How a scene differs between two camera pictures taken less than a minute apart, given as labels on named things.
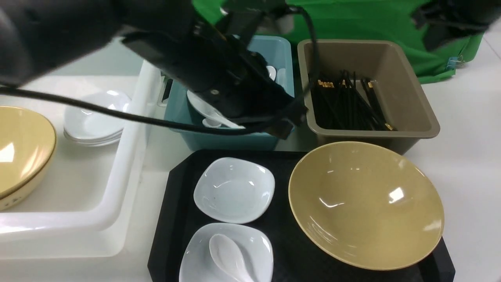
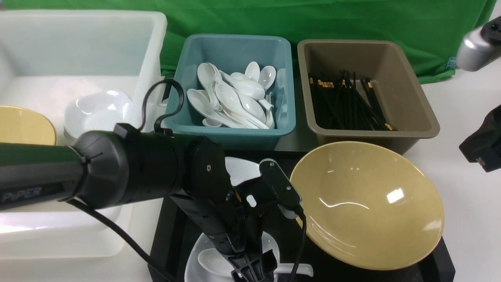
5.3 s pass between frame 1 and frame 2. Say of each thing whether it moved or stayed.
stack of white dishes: stayed
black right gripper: moved
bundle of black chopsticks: stayed
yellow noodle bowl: stayed
